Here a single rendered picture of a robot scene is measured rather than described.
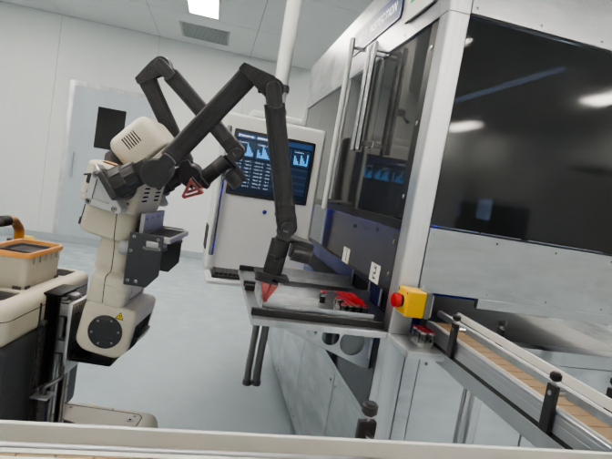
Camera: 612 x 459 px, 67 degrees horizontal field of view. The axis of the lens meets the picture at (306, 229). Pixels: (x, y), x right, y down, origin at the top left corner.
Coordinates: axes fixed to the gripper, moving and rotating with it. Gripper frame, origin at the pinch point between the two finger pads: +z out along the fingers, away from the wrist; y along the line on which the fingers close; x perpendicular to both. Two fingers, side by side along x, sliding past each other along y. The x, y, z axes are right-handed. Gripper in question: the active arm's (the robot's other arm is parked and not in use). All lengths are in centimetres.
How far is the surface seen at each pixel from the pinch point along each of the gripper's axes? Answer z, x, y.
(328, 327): 0.2, -10.7, 18.3
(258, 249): -4, 89, 5
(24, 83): -77, 539, -294
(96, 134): -40, 539, -194
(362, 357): 9.7, -0.7, 35.2
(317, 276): -3, 54, 28
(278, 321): 1.8, -11.0, 3.8
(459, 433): 14, -32, 53
